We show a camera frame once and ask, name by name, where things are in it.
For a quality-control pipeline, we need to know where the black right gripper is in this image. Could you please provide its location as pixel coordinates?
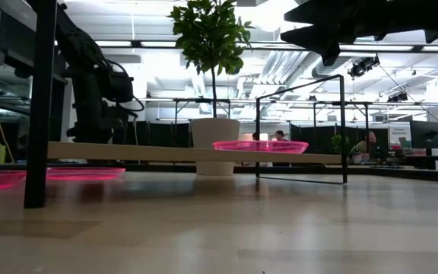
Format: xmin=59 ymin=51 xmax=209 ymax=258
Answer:
xmin=279 ymin=0 xmax=433 ymax=67

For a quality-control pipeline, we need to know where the wooden shelf with black frame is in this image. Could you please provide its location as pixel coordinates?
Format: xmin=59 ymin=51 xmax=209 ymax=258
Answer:
xmin=24 ymin=0 xmax=348 ymax=209

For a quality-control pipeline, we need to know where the black ceiling spotlight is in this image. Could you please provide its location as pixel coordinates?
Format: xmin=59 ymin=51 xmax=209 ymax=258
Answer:
xmin=348 ymin=56 xmax=380 ymax=79

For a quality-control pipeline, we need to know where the green leafy small tree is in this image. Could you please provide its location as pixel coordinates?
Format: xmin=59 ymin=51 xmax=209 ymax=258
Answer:
xmin=167 ymin=0 xmax=255 ymax=119

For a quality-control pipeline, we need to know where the black track light pair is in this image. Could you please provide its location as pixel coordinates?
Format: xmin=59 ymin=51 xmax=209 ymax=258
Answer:
xmin=388 ymin=91 xmax=409 ymax=103

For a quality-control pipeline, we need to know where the black office partition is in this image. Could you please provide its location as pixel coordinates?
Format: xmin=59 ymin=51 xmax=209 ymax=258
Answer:
xmin=290 ymin=123 xmax=390 ymax=155
xmin=133 ymin=120 xmax=193 ymax=148

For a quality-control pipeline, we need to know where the small green background plant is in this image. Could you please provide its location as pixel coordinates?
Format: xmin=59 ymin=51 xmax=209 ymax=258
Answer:
xmin=331 ymin=133 xmax=344 ymax=154

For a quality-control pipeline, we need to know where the white plant pot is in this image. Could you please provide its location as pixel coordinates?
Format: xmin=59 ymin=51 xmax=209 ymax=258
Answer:
xmin=190 ymin=117 xmax=242 ymax=177

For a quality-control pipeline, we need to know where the dark computer monitor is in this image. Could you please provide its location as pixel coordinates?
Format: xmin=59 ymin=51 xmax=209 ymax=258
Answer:
xmin=410 ymin=120 xmax=438 ymax=149

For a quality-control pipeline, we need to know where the white wall sign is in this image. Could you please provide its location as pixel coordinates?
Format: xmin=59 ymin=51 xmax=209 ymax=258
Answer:
xmin=389 ymin=124 xmax=412 ymax=146

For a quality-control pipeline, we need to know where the black background rig frame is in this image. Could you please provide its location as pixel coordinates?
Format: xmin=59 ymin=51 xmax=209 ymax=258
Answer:
xmin=172 ymin=97 xmax=232 ymax=119

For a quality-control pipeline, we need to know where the black metal table frame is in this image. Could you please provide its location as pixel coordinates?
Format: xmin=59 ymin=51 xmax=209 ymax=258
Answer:
xmin=0 ymin=161 xmax=438 ymax=184

